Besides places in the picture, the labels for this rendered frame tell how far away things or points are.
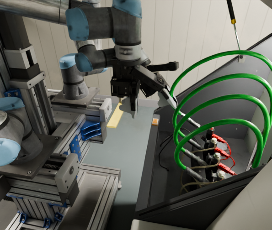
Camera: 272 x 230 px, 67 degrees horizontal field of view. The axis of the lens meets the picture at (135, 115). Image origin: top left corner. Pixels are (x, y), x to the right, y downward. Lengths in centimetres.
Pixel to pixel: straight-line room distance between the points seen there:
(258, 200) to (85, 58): 69
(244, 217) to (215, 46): 238
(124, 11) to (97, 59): 32
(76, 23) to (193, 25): 223
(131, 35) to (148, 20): 214
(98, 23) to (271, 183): 52
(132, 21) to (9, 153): 50
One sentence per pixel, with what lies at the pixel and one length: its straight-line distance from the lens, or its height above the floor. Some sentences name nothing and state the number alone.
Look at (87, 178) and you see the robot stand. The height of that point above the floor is 21.
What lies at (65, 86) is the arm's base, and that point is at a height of 111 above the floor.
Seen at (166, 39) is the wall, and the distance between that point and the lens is 272.
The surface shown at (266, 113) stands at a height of 130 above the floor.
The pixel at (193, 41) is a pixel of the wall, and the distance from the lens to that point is 273.
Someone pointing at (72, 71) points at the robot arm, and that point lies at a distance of 116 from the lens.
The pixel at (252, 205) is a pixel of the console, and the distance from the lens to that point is 54.
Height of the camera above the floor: 161
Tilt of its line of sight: 34 degrees down
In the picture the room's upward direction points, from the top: straight up
